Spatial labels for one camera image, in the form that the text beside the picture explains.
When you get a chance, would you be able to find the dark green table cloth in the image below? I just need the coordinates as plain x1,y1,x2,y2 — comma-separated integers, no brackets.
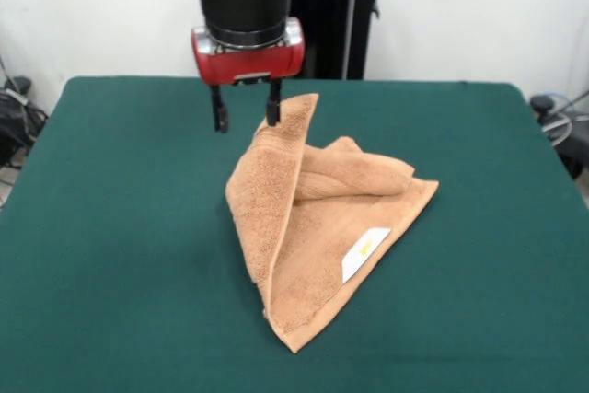
0,75,589,393

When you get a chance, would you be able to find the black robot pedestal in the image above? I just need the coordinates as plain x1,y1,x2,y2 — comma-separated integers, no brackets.
287,0,402,80

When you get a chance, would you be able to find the tan terry towel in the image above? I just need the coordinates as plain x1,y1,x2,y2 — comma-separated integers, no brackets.
225,92,440,355

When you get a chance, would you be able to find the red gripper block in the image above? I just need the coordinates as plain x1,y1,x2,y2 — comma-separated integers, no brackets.
191,17,306,133

